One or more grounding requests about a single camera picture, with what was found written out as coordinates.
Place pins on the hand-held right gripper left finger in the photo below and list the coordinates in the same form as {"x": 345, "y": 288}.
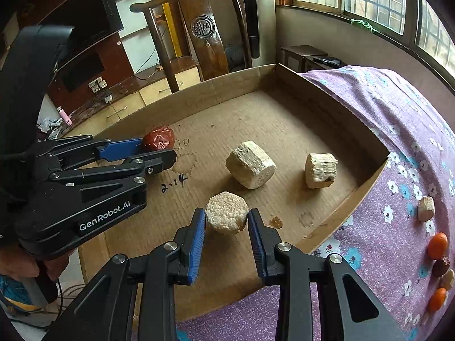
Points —
{"x": 199, "y": 243}

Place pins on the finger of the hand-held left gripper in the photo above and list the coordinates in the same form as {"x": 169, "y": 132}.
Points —
{"x": 121, "y": 148}
{"x": 161, "y": 160}

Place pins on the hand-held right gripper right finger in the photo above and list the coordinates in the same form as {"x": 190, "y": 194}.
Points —
{"x": 256, "y": 247}

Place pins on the large wrinkled red date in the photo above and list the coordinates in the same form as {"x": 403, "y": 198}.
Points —
{"x": 159, "y": 138}

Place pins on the shallow cardboard box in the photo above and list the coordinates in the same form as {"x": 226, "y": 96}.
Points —
{"x": 227, "y": 120}

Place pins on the orange mandarin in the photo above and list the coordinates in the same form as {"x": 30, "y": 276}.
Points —
{"x": 437, "y": 300}
{"x": 437, "y": 245}

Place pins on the small dark red date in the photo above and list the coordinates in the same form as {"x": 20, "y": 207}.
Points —
{"x": 440, "y": 267}

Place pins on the person's left hand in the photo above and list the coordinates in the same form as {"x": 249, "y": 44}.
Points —
{"x": 21, "y": 263}

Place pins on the pink bottle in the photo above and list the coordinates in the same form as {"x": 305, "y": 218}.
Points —
{"x": 64, "y": 116}

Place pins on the white power strip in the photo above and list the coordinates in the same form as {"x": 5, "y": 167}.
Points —
{"x": 97, "y": 84}

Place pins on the wooden television cabinet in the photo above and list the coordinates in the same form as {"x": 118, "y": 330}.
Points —
{"x": 156, "y": 88}

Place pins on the blue patterned cloth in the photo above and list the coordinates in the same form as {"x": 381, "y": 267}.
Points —
{"x": 12, "y": 293}

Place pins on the dark wooden chair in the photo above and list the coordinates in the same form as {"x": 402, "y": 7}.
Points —
{"x": 208, "y": 42}

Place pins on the black flat television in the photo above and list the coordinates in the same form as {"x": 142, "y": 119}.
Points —
{"x": 85, "y": 17}

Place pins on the tall standing air conditioner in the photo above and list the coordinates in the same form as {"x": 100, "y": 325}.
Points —
{"x": 251, "y": 14}

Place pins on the purple floral tablecloth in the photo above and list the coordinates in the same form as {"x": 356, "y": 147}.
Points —
{"x": 384, "y": 113}

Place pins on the black remote control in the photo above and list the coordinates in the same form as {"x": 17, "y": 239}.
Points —
{"x": 326, "y": 60}

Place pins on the white wall plug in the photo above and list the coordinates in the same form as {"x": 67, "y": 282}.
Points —
{"x": 108, "y": 98}

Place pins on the yellow wooden post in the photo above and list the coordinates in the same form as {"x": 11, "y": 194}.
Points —
{"x": 167, "y": 14}

